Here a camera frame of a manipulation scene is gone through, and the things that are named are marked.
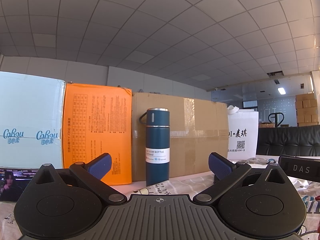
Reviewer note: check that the stacked cardboard boxes far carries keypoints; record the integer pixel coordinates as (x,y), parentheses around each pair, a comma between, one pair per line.
(306,110)

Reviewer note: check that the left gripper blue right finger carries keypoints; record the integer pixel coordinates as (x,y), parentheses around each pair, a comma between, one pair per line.
(220,166)

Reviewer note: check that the light blue Cabau box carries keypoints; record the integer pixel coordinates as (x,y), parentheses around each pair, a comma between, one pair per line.
(31,120)

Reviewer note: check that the large brown cardboard box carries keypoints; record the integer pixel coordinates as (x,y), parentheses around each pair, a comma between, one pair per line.
(197,128)

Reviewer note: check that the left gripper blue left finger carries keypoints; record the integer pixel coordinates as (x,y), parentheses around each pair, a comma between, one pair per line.
(99,166)

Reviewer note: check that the black DAS device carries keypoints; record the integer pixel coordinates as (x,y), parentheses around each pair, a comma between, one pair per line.
(302,168)

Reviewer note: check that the white paper bag with QR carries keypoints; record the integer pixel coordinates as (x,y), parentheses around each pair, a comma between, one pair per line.
(243,133)

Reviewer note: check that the dark blue vacuum bottle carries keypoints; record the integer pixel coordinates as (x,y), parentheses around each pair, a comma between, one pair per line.
(157,144)

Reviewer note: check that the black leather sofa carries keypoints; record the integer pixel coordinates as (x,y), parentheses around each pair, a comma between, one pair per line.
(294,141)

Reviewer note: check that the orange printed box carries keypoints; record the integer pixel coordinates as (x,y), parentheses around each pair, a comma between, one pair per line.
(97,120)

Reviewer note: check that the smartphone playing video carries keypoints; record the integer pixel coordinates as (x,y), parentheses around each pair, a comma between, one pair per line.
(13,183)

